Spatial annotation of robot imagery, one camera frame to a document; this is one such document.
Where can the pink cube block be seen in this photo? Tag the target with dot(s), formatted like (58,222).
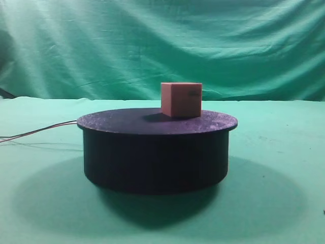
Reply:
(181,99)

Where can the black round turntable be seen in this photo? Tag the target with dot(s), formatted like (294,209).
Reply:
(143,151)

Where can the green cloth backdrop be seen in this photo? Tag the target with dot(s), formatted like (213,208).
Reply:
(124,50)

